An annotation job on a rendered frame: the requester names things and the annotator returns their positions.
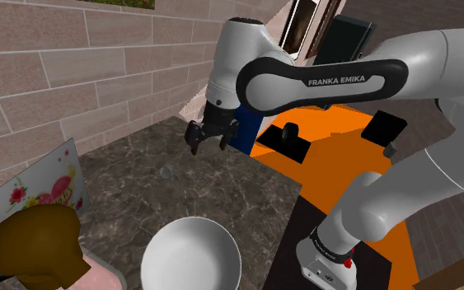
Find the white bowl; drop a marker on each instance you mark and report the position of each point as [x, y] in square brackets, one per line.
[191, 257]

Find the brown framed window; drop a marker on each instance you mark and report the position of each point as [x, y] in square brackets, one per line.
[300, 26]

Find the small black wheel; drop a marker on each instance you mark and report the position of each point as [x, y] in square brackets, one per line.
[290, 135]

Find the brown wooden table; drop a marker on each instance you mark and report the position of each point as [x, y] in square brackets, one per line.
[460, 273]

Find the orange rug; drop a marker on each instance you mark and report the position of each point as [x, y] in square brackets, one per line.
[336, 164]

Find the black cabinet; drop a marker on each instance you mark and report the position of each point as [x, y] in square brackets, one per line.
[342, 42]

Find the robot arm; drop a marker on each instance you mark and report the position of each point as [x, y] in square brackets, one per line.
[376, 209]

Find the small grey cube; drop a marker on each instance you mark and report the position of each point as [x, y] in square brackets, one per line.
[390, 150]

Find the brown lumpy figure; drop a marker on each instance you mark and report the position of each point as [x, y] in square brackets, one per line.
[34, 245]

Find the small grey round object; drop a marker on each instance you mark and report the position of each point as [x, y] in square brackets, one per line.
[166, 171]

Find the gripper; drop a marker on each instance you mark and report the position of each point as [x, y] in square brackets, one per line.
[218, 120]

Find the pink box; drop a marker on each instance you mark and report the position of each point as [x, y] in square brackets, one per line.
[104, 278]

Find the blue box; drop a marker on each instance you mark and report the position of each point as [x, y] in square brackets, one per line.
[249, 130]

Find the green wall picture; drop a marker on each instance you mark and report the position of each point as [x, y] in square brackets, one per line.
[127, 3]

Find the white flower greeting card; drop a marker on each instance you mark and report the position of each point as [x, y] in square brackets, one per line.
[44, 180]

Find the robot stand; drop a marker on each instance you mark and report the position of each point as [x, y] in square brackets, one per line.
[292, 249]

